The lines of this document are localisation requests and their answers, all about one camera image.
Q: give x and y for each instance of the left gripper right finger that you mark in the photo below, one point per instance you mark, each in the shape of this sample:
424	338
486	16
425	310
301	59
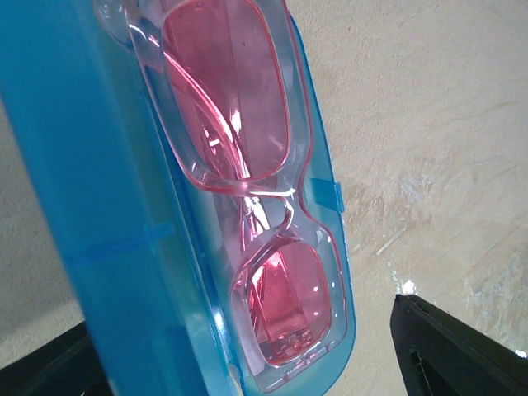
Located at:
440	355

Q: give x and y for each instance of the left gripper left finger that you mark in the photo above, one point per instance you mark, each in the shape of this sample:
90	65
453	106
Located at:
67	365

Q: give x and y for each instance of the blue hard glasses case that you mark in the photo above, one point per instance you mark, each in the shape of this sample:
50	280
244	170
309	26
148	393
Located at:
148	254

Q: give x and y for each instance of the red translucent sunglasses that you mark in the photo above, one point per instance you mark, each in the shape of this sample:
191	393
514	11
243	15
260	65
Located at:
229	89

